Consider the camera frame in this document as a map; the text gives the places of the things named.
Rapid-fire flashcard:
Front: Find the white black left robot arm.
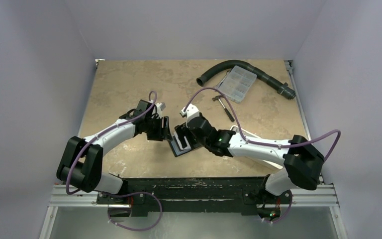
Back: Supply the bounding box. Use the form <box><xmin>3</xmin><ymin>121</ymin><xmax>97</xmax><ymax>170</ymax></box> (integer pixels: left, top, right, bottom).
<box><xmin>56</xmin><ymin>100</ymin><xmax>173</xmax><ymax>204</ymax></box>

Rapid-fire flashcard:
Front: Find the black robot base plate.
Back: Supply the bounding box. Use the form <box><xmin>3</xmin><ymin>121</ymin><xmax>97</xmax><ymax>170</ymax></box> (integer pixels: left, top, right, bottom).
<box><xmin>95</xmin><ymin>176</ymin><xmax>304</xmax><ymax>217</ymax></box>

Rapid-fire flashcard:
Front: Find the black leather card holder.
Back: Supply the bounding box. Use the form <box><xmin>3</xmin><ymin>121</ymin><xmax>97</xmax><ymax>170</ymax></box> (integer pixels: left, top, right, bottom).
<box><xmin>169</xmin><ymin>131</ymin><xmax>201</xmax><ymax>157</ymax></box>

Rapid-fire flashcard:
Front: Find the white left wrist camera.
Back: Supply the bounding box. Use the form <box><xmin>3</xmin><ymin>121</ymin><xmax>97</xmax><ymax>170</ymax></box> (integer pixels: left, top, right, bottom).
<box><xmin>154</xmin><ymin>102</ymin><xmax>166</xmax><ymax>114</ymax></box>

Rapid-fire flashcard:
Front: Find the aluminium frame rail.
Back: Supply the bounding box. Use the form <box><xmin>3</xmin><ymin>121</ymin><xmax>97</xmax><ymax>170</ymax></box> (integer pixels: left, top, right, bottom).
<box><xmin>39</xmin><ymin>184</ymin><xmax>348</xmax><ymax>239</ymax></box>

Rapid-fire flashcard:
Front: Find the clear plastic compartment box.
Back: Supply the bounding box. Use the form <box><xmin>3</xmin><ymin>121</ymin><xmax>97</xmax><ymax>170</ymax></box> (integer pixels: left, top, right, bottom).
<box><xmin>221</xmin><ymin>66</ymin><xmax>257</xmax><ymax>104</ymax></box>

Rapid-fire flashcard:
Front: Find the grey corrugated drain hose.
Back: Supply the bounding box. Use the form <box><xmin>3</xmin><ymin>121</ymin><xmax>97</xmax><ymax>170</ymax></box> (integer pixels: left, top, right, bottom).
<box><xmin>196</xmin><ymin>59</ymin><xmax>296</xmax><ymax>100</ymax></box>

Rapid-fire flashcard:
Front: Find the small black-handled hammer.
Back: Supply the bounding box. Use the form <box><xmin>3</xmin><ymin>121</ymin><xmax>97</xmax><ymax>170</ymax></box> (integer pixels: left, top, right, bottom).
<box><xmin>212</xmin><ymin>95</ymin><xmax>235</xmax><ymax>122</ymax></box>

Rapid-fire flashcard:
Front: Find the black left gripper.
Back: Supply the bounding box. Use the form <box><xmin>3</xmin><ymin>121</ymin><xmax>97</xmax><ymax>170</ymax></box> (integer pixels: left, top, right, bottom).
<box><xmin>145</xmin><ymin>116</ymin><xmax>171</xmax><ymax>141</ymax></box>

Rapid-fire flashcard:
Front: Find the silver open-end wrench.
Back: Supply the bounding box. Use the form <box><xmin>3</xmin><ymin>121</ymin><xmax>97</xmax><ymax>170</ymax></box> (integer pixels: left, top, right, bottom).
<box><xmin>214</xmin><ymin>72</ymin><xmax>229</xmax><ymax>92</ymax></box>

